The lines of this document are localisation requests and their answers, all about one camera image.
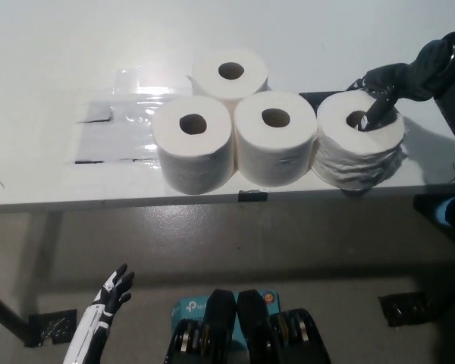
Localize black robot body blocks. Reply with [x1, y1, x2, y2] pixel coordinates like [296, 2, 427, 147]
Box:
[162, 288, 331, 364]

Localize crinkled white toilet paper roll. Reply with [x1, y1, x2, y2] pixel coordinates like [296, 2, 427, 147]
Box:
[312, 90, 406, 190]

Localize grey table leg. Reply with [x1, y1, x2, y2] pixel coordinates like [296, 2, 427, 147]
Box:
[33, 211, 64, 315]

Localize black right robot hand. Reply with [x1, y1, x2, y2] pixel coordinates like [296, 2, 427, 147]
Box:
[347, 32, 455, 132]

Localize black tape patch on table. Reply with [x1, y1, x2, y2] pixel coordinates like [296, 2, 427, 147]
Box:
[298, 89, 344, 102]

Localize black floor tape patch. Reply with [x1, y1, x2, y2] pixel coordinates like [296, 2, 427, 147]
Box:
[24, 309, 78, 348]
[378, 291, 425, 329]

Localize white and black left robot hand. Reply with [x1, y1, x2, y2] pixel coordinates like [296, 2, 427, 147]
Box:
[62, 263, 135, 364]

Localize teal router box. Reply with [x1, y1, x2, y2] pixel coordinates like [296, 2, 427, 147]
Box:
[170, 288, 281, 353]

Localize smooth white toilet paper roll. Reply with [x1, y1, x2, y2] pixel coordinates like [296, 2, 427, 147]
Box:
[152, 95, 238, 196]
[233, 91, 315, 187]
[185, 47, 270, 102]

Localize small black tape strip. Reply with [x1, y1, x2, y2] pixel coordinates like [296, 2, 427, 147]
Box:
[237, 189, 268, 202]

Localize glossy clear tape patch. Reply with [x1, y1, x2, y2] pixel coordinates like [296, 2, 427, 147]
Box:
[66, 67, 196, 166]

